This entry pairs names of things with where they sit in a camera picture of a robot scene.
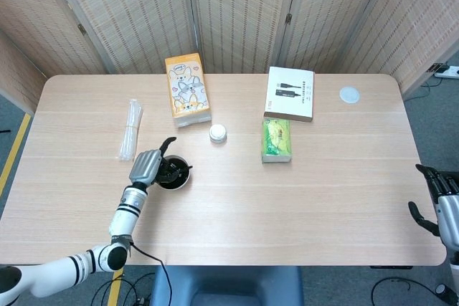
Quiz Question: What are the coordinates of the green tissue pack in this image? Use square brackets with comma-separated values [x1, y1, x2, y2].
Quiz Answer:
[261, 118, 293, 164]

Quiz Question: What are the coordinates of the dark blue chair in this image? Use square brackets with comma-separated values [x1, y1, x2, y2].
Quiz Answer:
[149, 265, 305, 306]

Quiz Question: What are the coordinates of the orange corgi tissue pack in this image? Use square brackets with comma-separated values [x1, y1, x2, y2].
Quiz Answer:
[164, 52, 212, 129]

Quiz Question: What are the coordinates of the black floor cables tangle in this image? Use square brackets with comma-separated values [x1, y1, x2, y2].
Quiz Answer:
[90, 272, 156, 306]

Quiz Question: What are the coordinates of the bundle of clear straws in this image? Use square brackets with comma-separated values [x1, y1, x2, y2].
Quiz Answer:
[118, 98, 144, 163]

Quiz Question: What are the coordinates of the bamboo folding screen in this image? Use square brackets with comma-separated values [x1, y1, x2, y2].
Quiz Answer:
[0, 0, 459, 117]

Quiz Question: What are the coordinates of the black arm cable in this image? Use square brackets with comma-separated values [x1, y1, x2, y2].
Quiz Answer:
[130, 242, 170, 287]

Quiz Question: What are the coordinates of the black power strip cable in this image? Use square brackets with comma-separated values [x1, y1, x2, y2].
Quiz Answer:
[404, 76, 445, 101]

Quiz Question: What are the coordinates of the black looped floor cable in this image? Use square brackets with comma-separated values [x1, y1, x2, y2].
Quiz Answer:
[371, 277, 442, 306]

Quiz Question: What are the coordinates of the round white table grommet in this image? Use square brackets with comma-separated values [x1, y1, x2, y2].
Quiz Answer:
[339, 85, 361, 105]

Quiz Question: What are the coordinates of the white cable product box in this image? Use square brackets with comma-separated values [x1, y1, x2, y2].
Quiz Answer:
[263, 66, 316, 123]

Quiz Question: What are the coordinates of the small white round jar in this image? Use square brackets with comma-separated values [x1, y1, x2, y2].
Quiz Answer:
[209, 123, 227, 145]

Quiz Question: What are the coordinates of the cup of black coffee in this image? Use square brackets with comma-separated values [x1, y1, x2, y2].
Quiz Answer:
[156, 155, 192, 191]

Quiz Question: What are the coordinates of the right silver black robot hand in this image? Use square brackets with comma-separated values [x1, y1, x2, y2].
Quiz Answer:
[407, 163, 459, 246]

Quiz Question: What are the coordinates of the yellow floor tape strip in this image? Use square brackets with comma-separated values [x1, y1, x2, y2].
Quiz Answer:
[107, 267, 125, 306]
[0, 113, 32, 196]

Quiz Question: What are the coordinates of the white power strip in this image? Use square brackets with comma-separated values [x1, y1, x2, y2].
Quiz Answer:
[428, 63, 459, 80]

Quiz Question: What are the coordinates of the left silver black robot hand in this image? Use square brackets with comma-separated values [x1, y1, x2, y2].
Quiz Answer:
[128, 136, 188, 187]

